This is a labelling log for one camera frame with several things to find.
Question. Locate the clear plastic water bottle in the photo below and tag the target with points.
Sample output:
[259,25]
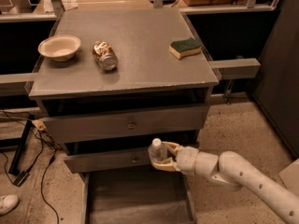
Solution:
[157,150]

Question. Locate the grey open bottom drawer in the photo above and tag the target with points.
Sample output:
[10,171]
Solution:
[137,195]

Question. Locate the white crumpled cloth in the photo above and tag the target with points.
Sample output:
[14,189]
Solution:
[70,4]

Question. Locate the green yellow sponge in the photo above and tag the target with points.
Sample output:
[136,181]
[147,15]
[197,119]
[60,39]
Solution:
[185,48]

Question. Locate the grey horizontal rail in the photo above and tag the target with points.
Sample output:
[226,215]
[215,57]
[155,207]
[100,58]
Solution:
[235,69]

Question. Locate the white paper bowl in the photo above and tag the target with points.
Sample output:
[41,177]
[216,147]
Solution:
[60,48]

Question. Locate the grey middle drawer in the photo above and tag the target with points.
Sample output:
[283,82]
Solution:
[110,160]

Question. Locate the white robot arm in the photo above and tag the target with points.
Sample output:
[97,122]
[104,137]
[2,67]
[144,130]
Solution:
[229,170]

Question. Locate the crushed metal can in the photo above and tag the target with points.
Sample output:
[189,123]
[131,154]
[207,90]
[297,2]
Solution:
[105,56]

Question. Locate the grey top drawer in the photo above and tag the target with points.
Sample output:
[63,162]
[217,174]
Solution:
[69,129]

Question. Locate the black metal stand leg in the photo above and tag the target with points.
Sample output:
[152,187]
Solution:
[13,169]

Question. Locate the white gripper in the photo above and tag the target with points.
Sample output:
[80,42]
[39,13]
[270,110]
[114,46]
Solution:
[187,160]

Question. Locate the white sneaker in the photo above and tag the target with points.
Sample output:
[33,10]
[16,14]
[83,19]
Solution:
[8,203]

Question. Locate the grey drawer cabinet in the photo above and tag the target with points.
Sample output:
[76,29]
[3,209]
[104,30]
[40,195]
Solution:
[148,76]

